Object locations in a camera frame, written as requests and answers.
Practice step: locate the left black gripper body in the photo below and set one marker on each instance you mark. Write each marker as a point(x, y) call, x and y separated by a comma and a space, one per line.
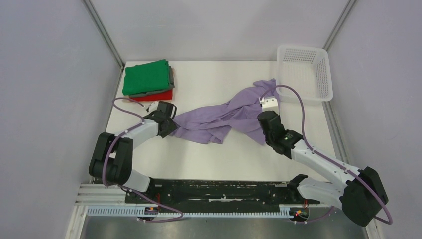
point(171, 126)

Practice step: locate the purple t-shirt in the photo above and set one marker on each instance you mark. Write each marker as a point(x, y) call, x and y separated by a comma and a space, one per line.
point(212, 124)

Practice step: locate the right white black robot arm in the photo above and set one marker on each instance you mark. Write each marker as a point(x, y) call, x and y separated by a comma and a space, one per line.
point(359, 193)

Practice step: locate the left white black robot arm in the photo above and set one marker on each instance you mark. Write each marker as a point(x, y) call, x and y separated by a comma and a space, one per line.
point(112, 159)

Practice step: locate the red folded t-shirt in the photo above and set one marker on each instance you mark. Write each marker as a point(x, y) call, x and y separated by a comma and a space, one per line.
point(166, 95)

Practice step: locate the beige folded t-shirt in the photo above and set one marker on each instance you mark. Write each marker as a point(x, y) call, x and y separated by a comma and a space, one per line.
point(126, 99)

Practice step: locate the green folded t-shirt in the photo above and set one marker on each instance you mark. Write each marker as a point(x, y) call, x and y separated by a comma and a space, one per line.
point(146, 77)

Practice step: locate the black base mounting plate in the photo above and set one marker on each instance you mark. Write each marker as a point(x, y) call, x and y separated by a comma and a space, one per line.
point(216, 196)

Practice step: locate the white perforated plastic basket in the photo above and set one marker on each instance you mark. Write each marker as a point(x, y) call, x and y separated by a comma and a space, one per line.
point(306, 70)

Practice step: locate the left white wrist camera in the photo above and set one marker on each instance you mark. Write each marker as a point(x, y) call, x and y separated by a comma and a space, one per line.
point(152, 107)

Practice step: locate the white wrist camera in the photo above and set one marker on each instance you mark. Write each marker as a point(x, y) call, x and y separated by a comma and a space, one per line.
point(152, 107)
point(270, 104)

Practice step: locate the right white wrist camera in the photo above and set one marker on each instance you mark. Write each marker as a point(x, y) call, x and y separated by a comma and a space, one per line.
point(270, 104)

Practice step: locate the aluminium frame rails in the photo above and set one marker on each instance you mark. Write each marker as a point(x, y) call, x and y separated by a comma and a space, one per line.
point(123, 220)

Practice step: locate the white slotted cable duct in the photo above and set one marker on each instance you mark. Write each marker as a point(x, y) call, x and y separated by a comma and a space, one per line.
point(146, 212)

